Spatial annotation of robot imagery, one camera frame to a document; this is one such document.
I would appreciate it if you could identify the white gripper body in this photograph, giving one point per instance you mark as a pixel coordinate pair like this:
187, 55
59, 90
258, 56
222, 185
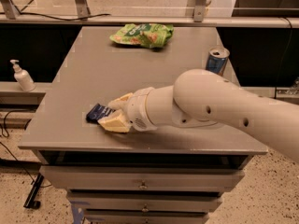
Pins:
137, 108

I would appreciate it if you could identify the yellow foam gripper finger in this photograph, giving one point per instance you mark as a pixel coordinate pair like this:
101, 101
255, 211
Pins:
120, 102
116, 122

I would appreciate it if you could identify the blue rxbar blueberry wrapper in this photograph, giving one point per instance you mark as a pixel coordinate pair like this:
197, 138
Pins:
98, 112

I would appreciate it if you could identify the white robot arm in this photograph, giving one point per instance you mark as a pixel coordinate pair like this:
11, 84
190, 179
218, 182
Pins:
198, 96

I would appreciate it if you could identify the green rice chip bag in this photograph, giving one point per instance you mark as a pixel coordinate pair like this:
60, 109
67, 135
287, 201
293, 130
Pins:
145, 35

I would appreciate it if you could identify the top grey drawer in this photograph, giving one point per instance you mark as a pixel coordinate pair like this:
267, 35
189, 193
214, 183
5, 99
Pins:
141, 179

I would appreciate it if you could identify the grey drawer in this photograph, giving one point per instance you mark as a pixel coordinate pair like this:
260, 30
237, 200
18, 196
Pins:
141, 179
115, 217
145, 201

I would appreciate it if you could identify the grey drawer cabinet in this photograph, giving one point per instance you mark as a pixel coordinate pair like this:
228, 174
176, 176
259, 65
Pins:
108, 134

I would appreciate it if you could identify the middle grey drawer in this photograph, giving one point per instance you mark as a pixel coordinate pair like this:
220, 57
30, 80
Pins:
145, 201

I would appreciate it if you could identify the blue silver energy drink can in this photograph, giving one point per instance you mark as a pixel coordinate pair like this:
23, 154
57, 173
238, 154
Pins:
217, 60

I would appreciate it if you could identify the bottom grey drawer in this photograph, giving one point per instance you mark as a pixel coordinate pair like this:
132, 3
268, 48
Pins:
115, 217

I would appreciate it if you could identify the white pump sanitizer bottle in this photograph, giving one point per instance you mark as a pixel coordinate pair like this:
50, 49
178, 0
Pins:
22, 76

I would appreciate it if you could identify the black metal floor bracket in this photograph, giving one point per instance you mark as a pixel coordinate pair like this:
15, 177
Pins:
31, 202

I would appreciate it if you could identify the grey metal window rail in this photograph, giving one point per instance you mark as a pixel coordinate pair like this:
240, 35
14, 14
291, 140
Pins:
246, 22

